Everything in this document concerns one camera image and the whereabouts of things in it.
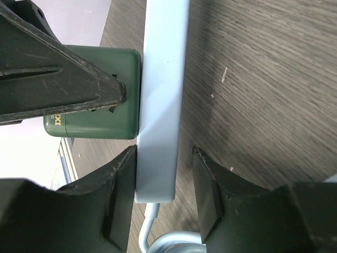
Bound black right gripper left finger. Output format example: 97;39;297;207
1;145;137;252

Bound light blue strip cable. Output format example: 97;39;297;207
138;202;209;253

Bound light blue power strip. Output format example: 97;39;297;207
135;1;190;203

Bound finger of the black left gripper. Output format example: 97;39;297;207
1;1;126;124

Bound dark green box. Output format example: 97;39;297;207
43;45;142;140

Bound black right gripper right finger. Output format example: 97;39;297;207
192;147;336;252

